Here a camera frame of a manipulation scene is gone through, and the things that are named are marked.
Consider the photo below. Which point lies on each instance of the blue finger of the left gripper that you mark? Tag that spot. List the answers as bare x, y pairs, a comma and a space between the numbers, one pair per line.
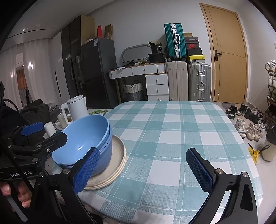
52, 143
31, 129

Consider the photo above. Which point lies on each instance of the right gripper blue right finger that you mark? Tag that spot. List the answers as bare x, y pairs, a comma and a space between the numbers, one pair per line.
241, 205

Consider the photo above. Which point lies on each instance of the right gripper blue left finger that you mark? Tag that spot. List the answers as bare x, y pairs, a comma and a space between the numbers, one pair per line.
55, 197

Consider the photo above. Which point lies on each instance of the blue bowl back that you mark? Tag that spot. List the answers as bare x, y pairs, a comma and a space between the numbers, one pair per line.
76, 148

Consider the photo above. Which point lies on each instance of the blue bowl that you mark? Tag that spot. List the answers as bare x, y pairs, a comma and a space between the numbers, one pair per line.
76, 148
105, 154
96, 125

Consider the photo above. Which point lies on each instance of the cream plate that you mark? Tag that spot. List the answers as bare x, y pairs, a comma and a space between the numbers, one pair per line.
114, 178
116, 163
117, 144

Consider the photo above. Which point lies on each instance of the person's left hand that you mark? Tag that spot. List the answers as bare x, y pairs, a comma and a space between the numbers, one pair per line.
24, 193

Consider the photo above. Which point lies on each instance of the white cup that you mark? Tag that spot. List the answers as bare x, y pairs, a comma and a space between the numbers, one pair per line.
49, 128

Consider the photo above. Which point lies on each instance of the white electric kettle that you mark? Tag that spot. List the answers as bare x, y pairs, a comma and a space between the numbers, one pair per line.
77, 108

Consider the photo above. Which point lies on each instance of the white bucket on floor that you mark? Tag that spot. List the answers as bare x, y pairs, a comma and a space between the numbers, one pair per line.
268, 152

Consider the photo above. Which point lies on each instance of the teal checkered tablecloth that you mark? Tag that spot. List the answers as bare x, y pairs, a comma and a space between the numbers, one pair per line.
156, 184

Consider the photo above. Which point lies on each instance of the wooden shoe rack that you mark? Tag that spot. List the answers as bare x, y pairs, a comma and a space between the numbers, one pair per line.
270, 112

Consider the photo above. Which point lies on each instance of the woven laundry basket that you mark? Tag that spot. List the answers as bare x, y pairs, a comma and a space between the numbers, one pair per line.
134, 92

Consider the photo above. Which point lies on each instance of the dark grey refrigerator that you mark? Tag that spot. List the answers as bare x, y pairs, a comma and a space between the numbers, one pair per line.
98, 58

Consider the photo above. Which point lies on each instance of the dark tall cabinet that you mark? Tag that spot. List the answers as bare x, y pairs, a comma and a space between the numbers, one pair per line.
73, 37

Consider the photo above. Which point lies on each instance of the white drawer desk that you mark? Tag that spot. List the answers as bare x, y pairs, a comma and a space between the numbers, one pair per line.
156, 79

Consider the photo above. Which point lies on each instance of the black bag on desk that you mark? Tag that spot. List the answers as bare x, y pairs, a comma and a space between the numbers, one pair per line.
157, 55

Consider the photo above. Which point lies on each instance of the silver suitcase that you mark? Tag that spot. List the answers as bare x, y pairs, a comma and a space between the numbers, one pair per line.
199, 79

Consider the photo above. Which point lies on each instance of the wooden door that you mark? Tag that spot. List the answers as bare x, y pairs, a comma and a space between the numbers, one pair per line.
229, 58

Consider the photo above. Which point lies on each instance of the beige suitcase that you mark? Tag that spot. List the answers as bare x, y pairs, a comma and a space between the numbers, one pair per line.
177, 80

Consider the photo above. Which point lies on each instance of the teal suitcase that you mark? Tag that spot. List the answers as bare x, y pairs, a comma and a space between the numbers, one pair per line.
176, 46

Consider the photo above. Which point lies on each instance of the stack of shoe boxes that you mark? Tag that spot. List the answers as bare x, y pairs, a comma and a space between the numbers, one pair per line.
194, 52

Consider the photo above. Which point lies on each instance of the grey arched frame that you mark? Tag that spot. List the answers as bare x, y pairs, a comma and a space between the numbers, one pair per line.
136, 53

